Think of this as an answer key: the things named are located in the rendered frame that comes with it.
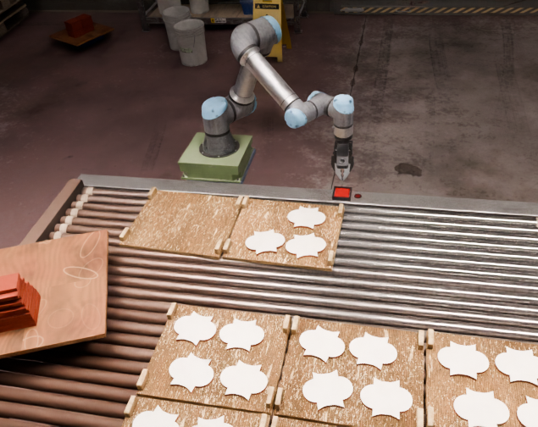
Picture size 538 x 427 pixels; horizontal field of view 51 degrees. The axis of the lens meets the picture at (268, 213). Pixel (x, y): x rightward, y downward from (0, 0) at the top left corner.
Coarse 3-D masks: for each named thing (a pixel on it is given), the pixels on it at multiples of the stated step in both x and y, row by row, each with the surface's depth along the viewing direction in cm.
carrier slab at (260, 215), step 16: (256, 208) 230; (272, 208) 230; (288, 208) 229; (320, 208) 227; (336, 208) 227; (240, 224) 224; (256, 224) 223; (272, 224) 222; (288, 224) 222; (336, 224) 219; (240, 240) 216; (288, 240) 214; (336, 240) 212; (224, 256) 210; (240, 256) 210; (256, 256) 209; (272, 256) 208; (288, 256) 208; (320, 256) 207
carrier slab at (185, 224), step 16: (160, 192) 243; (176, 192) 243; (144, 208) 236; (160, 208) 235; (176, 208) 234; (192, 208) 233; (208, 208) 233; (224, 208) 232; (240, 208) 231; (144, 224) 228; (160, 224) 227; (176, 224) 227; (192, 224) 226; (208, 224) 225; (224, 224) 224; (128, 240) 221; (144, 240) 221; (160, 240) 220; (176, 240) 219; (192, 240) 218; (208, 240) 218; (224, 240) 217; (208, 256) 211
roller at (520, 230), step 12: (120, 204) 245; (132, 204) 243; (144, 204) 242; (348, 216) 225; (360, 216) 224; (372, 216) 224; (384, 216) 223; (444, 228) 218; (456, 228) 217; (468, 228) 216; (480, 228) 215; (492, 228) 214; (504, 228) 214; (516, 228) 213; (528, 228) 212
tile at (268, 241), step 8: (256, 232) 218; (264, 232) 217; (272, 232) 217; (248, 240) 214; (256, 240) 214; (264, 240) 214; (272, 240) 214; (280, 240) 213; (248, 248) 212; (256, 248) 211; (264, 248) 210; (272, 248) 210
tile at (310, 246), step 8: (296, 240) 213; (304, 240) 212; (312, 240) 212; (320, 240) 212; (288, 248) 209; (296, 248) 209; (304, 248) 209; (312, 248) 208; (320, 248) 208; (304, 256) 206; (312, 256) 206
